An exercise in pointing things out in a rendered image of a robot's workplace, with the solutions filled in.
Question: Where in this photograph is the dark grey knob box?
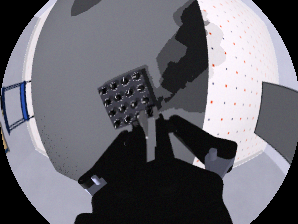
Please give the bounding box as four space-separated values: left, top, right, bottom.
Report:
97 69 155 130

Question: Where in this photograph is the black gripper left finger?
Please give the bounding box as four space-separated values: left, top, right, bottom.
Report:
78 110 148 199

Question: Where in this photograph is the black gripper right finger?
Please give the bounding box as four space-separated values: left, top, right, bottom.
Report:
153 106 238 194

